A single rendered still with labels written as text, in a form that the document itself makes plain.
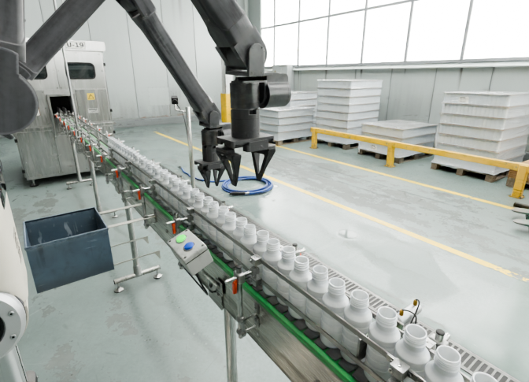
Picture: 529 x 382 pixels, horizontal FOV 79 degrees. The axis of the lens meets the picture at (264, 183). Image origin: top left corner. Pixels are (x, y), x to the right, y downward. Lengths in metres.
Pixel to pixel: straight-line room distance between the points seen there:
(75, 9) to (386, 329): 0.99
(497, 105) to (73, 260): 5.75
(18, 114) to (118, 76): 11.14
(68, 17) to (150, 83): 10.94
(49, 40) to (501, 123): 5.82
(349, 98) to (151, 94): 6.92
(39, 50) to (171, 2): 11.50
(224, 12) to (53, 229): 1.56
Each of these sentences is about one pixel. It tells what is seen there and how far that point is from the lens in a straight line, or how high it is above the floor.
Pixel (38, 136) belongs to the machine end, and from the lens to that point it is 5.87.
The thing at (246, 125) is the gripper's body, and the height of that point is 1.52.
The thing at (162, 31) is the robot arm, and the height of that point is 1.72.
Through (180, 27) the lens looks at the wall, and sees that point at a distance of 12.40.
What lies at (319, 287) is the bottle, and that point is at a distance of 0.82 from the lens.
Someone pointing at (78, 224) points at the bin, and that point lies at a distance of 1.95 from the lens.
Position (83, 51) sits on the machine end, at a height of 1.95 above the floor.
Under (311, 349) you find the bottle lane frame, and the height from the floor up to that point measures 0.99.
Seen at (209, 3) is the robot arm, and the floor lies 1.72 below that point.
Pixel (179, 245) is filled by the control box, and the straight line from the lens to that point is 1.06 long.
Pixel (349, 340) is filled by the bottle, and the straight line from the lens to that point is 0.80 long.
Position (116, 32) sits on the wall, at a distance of 11.71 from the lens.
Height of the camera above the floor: 1.61
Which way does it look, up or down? 18 degrees down
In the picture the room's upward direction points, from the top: straight up
